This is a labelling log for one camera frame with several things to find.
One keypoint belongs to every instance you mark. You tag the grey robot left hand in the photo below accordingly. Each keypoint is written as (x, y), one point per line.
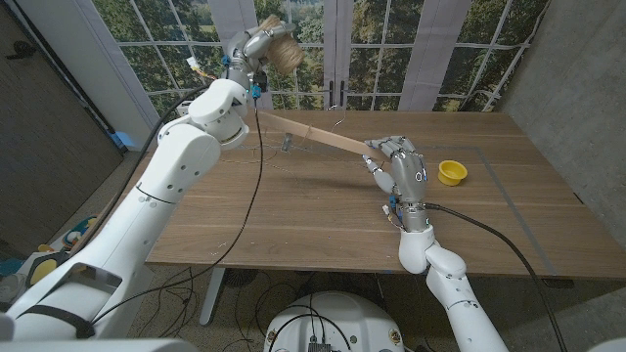
(244, 54)

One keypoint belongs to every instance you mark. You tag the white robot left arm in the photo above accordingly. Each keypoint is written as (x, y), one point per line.
(161, 176)

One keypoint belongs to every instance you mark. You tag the forest window printed backdrop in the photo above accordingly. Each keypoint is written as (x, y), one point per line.
(371, 49)

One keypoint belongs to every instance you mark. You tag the yellow and black pad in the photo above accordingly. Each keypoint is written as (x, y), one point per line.
(44, 271)

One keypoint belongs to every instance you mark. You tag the white metal table leg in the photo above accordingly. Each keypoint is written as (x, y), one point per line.
(212, 298)

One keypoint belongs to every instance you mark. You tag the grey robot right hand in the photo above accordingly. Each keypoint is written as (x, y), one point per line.
(408, 171)

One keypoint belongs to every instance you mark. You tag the colourful slipper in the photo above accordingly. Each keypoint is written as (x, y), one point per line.
(78, 233)

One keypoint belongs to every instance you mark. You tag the small blue object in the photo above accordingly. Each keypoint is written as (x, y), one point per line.
(123, 139)

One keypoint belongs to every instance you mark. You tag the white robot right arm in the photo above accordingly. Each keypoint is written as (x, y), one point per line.
(455, 293)

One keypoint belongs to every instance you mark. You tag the yellow bowl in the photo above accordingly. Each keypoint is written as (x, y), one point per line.
(452, 171)

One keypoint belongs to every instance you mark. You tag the black round grille object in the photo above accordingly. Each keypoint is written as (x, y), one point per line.
(239, 277)

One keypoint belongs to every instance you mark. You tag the beige twine spool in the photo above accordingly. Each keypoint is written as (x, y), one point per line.
(288, 56)

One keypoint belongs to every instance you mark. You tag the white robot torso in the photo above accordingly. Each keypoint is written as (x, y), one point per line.
(342, 322)

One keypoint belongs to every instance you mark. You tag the wooden hanger with metal clips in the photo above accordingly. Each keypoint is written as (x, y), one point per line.
(332, 138)

